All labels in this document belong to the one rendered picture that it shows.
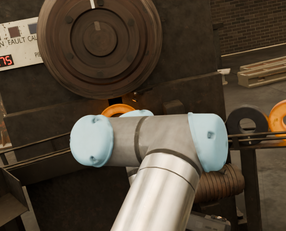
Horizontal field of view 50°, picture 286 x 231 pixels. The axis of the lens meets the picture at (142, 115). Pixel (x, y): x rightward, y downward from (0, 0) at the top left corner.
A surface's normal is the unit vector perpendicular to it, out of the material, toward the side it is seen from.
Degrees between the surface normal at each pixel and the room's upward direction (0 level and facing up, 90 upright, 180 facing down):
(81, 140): 64
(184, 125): 35
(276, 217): 0
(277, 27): 90
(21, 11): 90
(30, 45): 90
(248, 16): 90
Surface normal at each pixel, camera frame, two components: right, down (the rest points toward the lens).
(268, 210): -0.18, -0.94
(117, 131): -0.48, -0.45
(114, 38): 0.11, 0.27
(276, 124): -0.47, 0.34
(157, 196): 0.06, -0.67
